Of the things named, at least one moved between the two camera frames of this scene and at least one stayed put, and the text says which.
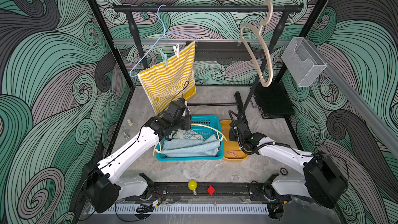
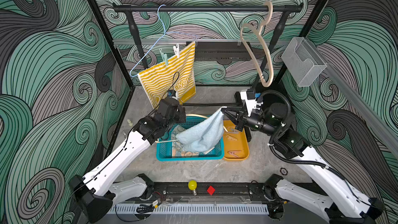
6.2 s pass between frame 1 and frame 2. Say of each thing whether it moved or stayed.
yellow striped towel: stayed
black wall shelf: stayed
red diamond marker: stayed
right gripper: moved
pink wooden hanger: stayed
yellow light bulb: stayed
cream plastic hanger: moved
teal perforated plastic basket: stayed
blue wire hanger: stayed
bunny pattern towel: moved
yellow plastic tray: stayed
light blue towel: moved
